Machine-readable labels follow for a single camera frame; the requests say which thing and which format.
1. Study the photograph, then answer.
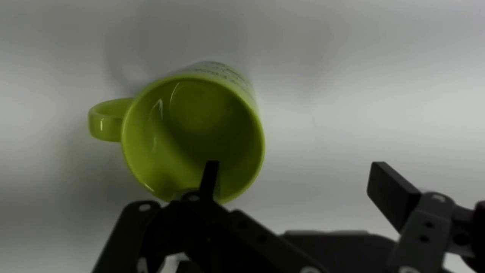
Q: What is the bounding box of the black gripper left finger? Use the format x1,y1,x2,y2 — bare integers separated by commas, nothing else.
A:
93,161,325,273

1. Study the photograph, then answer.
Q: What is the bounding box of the green ceramic mug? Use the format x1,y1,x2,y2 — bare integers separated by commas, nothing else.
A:
88,61,265,204

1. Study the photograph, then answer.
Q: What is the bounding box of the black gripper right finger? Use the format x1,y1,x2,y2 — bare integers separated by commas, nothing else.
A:
367,163,485,273

